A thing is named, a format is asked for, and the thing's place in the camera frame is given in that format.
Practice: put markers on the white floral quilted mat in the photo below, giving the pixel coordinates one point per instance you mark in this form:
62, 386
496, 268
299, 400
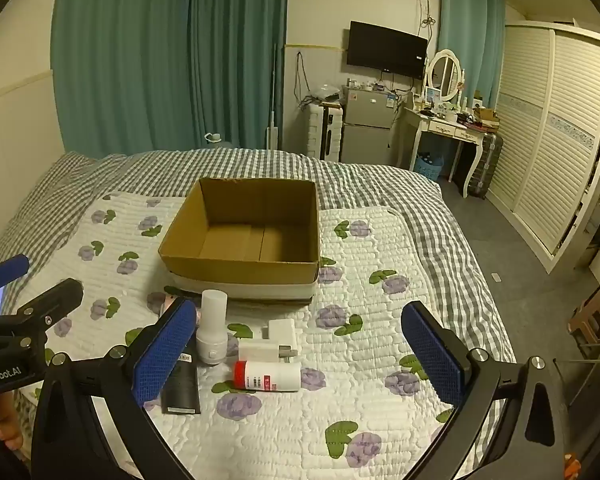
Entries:
290, 435

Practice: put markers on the white charger with prongs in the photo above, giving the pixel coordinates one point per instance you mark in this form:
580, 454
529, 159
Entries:
262, 350

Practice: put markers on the white charger cube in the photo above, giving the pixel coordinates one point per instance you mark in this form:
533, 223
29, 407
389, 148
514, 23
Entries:
281, 330

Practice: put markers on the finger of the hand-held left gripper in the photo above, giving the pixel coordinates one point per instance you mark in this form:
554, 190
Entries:
5, 270
55, 302

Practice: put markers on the grey checked bed cover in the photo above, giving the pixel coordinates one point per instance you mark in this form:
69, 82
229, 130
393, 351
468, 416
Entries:
380, 185

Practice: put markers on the white louvred wardrobe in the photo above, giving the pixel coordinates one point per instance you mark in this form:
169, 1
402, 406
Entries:
545, 135

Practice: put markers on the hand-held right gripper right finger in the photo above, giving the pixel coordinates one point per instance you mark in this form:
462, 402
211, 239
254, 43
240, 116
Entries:
432, 355

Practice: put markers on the grey two-door fridge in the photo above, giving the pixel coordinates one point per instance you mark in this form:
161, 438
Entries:
367, 125

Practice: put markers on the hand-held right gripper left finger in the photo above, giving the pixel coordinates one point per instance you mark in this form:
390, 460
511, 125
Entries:
164, 352

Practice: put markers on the white ribbed suitcase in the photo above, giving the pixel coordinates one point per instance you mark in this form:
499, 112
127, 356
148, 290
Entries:
324, 132

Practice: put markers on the person's left hand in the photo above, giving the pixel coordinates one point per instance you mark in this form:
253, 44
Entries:
6, 422

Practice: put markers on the dark suitcase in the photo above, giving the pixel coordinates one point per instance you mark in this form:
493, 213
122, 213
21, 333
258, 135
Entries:
487, 165

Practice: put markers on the white humidifier bottle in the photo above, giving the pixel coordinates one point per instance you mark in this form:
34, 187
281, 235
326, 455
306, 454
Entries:
212, 330

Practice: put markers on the wide teal curtain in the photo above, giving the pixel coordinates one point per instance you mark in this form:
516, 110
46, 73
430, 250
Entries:
120, 60
240, 60

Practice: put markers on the white oval mirror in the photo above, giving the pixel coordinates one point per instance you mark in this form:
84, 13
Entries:
445, 75

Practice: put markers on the white dressing table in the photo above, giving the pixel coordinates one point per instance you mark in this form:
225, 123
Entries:
447, 127

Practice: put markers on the blue plastic basket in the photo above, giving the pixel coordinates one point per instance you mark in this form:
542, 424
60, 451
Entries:
428, 165

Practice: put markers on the brown cardboard box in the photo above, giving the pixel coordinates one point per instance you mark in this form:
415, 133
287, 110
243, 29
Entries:
240, 265

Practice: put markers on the white mop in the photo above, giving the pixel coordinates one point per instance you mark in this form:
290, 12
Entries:
272, 132

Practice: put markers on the black remote control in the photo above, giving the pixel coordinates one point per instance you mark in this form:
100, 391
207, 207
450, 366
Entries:
181, 385

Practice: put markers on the wooden stool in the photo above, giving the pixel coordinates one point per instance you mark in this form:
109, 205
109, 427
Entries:
592, 310

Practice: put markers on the black wall television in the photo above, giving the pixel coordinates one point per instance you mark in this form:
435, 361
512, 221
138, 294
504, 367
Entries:
385, 50

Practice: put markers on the narrow teal curtain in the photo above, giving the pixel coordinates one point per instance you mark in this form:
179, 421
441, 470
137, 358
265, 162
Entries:
467, 35

